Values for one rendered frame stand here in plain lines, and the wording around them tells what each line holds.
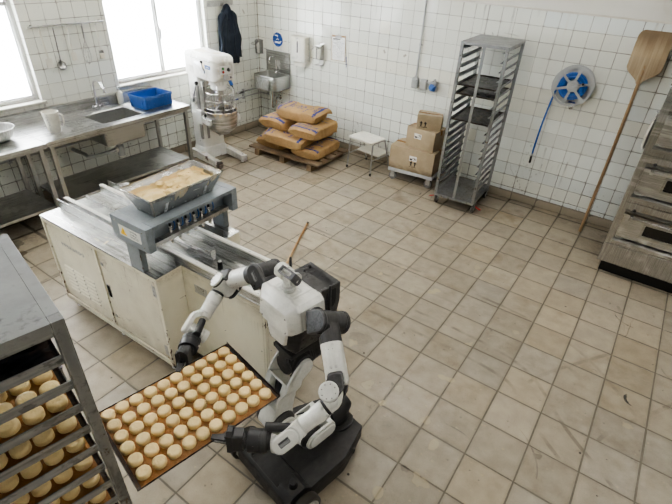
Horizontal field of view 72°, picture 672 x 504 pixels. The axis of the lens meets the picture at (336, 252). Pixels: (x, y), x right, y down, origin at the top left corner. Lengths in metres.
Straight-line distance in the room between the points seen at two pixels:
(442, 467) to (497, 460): 0.35
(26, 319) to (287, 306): 0.99
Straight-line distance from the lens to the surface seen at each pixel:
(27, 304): 1.32
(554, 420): 3.57
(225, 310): 2.94
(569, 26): 5.72
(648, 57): 5.60
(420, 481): 3.02
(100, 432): 1.52
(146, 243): 2.85
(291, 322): 1.93
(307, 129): 6.28
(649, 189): 4.84
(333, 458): 2.83
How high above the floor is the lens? 2.56
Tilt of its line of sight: 33 degrees down
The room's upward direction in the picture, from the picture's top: 3 degrees clockwise
